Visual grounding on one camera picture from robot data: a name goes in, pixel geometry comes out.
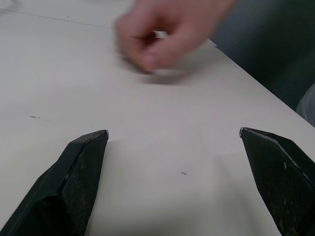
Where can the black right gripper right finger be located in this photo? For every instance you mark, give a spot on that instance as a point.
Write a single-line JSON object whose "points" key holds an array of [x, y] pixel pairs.
{"points": [[275, 177]]}

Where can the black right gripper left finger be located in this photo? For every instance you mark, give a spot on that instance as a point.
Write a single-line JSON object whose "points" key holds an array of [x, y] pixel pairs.
{"points": [[73, 182]]}

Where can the person's bare hand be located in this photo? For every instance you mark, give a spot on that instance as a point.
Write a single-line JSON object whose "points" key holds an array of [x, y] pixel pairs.
{"points": [[169, 37]]}

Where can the small white object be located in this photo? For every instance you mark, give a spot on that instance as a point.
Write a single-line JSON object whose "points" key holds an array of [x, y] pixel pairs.
{"points": [[160, 34]]}

